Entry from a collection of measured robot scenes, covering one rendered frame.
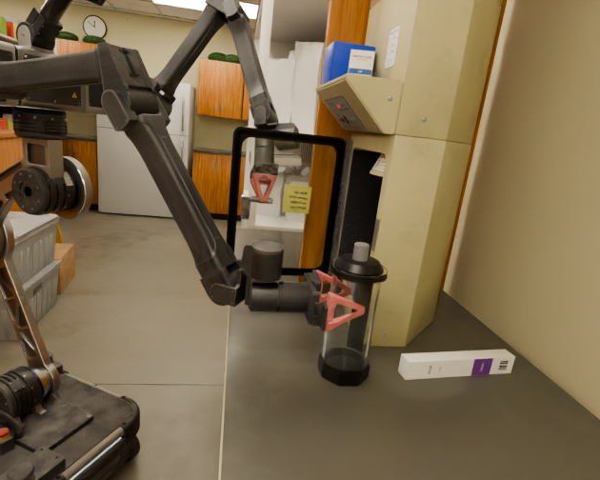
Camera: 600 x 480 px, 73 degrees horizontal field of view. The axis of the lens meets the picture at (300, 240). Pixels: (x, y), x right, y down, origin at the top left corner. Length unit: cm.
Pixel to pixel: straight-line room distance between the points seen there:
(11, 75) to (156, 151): 37
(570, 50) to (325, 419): 97
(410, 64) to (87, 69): 60
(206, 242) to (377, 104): 42
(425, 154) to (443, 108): 9
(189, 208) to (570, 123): 86
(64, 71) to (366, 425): 84
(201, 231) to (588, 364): 82
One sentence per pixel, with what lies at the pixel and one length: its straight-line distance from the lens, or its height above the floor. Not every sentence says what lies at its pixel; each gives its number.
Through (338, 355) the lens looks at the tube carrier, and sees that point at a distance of 79.
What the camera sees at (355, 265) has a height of 118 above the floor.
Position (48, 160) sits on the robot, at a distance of 141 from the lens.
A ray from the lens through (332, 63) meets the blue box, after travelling 101.
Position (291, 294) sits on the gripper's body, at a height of 111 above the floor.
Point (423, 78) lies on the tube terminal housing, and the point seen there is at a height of 152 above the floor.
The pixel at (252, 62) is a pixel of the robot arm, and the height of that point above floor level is 157.
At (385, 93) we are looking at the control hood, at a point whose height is 148.
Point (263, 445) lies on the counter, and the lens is 68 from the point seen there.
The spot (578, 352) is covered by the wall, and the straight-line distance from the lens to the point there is 106.
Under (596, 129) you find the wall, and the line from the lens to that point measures 107.
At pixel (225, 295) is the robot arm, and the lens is 75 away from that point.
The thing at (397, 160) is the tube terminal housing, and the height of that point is 136.
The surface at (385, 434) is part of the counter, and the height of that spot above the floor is 94.
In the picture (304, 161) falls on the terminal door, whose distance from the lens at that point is 110.
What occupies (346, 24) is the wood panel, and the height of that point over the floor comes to 168.
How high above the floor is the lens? 140
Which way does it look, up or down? 15 degrees down
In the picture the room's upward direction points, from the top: 7 degrees clockwise
